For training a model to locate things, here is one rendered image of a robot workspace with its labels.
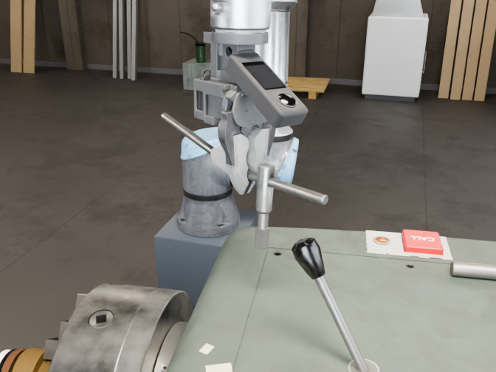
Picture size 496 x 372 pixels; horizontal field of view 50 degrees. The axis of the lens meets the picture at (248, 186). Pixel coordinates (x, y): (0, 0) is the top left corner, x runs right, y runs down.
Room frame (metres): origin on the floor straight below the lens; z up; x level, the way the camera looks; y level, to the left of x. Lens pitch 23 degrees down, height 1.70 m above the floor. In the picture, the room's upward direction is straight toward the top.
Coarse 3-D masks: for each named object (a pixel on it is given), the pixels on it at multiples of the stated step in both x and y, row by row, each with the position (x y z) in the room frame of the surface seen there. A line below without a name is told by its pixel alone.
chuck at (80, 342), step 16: (96, 288) 0.68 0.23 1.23; (112, 288) 0.68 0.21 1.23; (128, 288) 0.69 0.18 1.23; (144, 288) 0.70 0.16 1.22; (80, 304) 0.63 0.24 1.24; (96, 304) 0.63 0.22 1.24; (112, 304) 0.63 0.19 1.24; (128, 304) 0.63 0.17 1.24; (80, 320) 0.60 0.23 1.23; (112, 320) 0.60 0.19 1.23; (128, 320) 0.60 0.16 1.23; (64, 336) 0.58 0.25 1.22; (80, 336) 0.58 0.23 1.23; (96, 336) 0.58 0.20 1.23; (112, 336) 0.58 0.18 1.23; (64, 352) 0.56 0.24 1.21; (80, 352) 0.56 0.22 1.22; (96, 352) 0.56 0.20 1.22; (112, 352) 0.55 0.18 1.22; (64, 368) 0.54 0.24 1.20; (80, 368) 0.54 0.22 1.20; (96, 368) 0.54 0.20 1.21; (112, 368) 0.54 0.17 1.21
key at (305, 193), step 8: (168, 120) 0.79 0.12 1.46; (176, 120) 0.79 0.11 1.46; (176, 128) 0.78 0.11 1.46; (184, 128) 0.77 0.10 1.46; (192, 136) 0.75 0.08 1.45; (200, 144) 0.73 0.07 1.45; (208, 144) 0.73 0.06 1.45; (208, 152) 0.72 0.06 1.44; (248, 176) 0.65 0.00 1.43; (256, 176) 0.64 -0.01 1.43; (272, 184) 0.62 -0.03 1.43; (280, 184) 0.61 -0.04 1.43; (288, 184) 0.61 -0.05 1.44; (288, 192) 0.60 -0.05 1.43; (296, 192) 0.59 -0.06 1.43; (304, 192) 0.58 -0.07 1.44; (312, 192) 0.58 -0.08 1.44; (312, 200) 0.57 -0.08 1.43; (320, 200) 0.56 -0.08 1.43
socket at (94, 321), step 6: (96, 312) 0.62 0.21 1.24; (102, 312) 0.62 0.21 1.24; (108, 312) 0.62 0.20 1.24; (90, 318) 0.61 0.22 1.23; (96, 318) 0.61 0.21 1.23; (102, 318) 0.61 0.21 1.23; (108, 318) 0.61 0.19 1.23; (90, 324) 0.60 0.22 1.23; (96, 324) 0.60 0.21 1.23; (102, 324) 0.60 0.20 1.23
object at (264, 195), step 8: (264, 168) 0.63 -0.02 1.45; (272, 168) 0.63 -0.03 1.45; (264, 176) 0.63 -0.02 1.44; (272, 176) 0.63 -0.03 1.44; (264, 184) 0.63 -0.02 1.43; (256, 192) 0.64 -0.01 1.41; (264, 192) 0.63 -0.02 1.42; (272, 192) 0.63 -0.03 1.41; (256, 200) 0.63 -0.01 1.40; (264, 200) 0.62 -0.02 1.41; (272, 200) 0.63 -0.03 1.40; (256, 208) 0.63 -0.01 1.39; (264, 208) 0.62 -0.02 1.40; (264, 216) 0.62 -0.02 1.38; (264, 224) 0.62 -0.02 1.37; (256, 232) 0.63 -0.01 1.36; (264, 232) 0.62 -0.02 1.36; (256, 240) 0.62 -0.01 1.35; (264, 240) 0.62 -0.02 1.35; (264, 248) 0.62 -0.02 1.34
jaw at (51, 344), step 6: (78, 294) 0.71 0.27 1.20; (84, 294) 0.71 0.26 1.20; (78, 300) 0.70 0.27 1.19; (60, 330) 0.68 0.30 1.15; (60, 336) 0.67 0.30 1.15; (48, 342) 0.67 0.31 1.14; (54, 342) 0.67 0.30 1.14; (48, 348) 0.67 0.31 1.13; (54, 348) 0.66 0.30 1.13; (48, 354) 0.66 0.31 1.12
